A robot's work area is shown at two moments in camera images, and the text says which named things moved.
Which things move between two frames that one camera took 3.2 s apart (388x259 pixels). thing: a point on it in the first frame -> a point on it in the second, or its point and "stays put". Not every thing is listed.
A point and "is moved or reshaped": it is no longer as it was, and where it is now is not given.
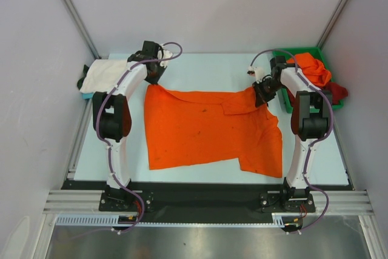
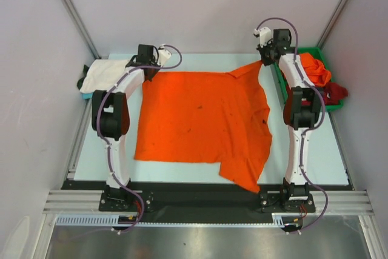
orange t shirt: x=188 y=128 is moved or reshaped
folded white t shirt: x=102 y=75 stays put
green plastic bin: x=318 y=52 stays put
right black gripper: x=262 y=93 -> x=267 y=57
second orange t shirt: x=313 y=69 stays put
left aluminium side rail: x=71 y=174 stays put
